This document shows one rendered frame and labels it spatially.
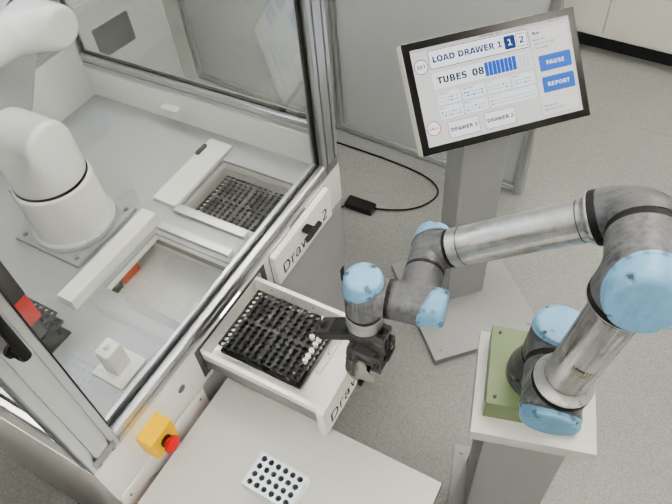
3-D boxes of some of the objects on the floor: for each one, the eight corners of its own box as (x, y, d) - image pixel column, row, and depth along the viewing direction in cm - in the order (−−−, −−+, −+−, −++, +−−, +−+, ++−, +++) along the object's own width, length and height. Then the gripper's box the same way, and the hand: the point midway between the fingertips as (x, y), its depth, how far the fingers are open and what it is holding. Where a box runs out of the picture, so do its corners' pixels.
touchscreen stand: (541, 333, 248) (610, 128, 170) (434, 364, 242) (455, 168, 164) (487, 242, 279) (523, 35, 201) (391, 268, 273) (391, 65, 195)
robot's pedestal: (542, 462, 215) (598, 345, 157) (540, 554, 196) (602, 460, 138) (454, 445, 221) (476, 326, 163) (444, 533, 202) (464, 434, 144)
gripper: (375, 354, 120) (377, 405, 136) (399, 311, 126) (398, 364, 142) (336, 337, 123) (342, 388, 139) (361, 296, 129) (365, 350, 145)
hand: (359, 368), depth 141 cm, fingers open, 3 cm apart
